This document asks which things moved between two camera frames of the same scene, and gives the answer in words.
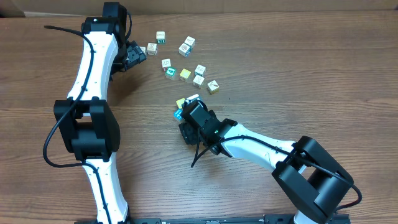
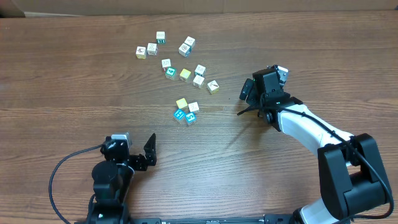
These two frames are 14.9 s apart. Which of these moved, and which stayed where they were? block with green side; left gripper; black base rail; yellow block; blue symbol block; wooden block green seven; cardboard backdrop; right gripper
Moved: left gripper; right gripper
Stayed: wooden block green seven; yellow block; cardboard backdrop; block with green side; black base rail; blue symbol block
